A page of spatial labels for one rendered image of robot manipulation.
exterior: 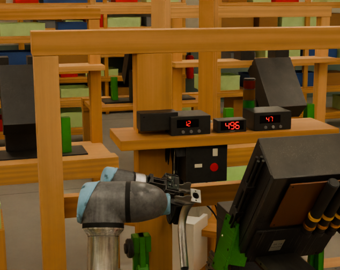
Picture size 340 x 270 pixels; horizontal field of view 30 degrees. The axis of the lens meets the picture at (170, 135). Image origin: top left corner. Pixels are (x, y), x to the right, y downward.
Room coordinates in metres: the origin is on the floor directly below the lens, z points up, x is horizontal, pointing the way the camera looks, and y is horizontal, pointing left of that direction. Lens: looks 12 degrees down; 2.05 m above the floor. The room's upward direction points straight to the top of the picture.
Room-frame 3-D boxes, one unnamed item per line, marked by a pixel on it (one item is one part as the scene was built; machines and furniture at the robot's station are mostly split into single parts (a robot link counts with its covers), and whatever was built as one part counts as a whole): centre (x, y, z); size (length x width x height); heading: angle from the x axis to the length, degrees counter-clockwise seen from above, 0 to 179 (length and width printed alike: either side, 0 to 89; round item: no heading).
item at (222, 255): (2.19, -0.23, 1.17); 0.13 x 0.12 x 0.20; 105
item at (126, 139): (2.52, -0.22, 1.52); 0.90 x 0.25 x 0.04; 105
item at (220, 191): (2.62, -0.19, 1.23); 1.30 x 0.05 x 0.09; 105
